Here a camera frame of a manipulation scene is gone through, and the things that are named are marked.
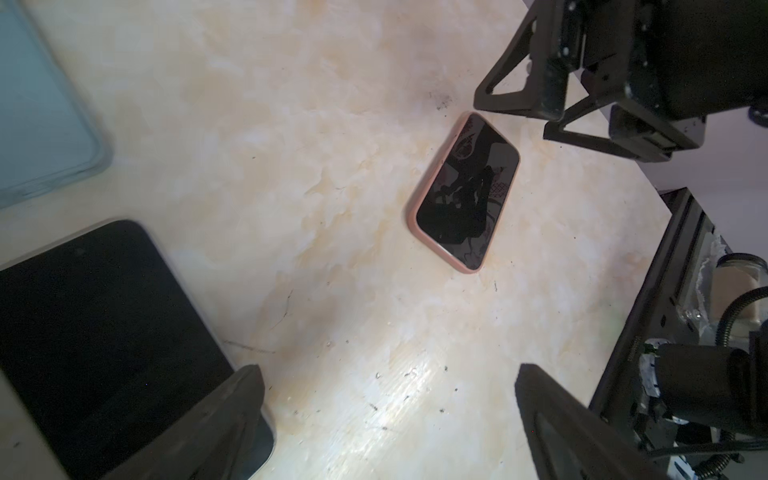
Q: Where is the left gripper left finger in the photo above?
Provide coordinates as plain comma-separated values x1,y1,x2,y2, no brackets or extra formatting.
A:
105,365,266,479

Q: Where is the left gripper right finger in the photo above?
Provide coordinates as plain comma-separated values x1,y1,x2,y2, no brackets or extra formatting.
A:
515,363,666,479

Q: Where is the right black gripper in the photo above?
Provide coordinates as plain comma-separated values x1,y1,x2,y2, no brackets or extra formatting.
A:
473,1,767,162

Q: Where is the black phone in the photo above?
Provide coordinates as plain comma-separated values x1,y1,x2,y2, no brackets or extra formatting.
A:
1,220,241,479
415,113,521,271

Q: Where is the right black corrugated cable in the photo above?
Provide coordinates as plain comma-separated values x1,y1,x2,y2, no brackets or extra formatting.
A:
689,284,768,480

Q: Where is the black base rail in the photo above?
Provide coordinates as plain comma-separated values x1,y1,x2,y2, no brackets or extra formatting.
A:
589,188,714,439

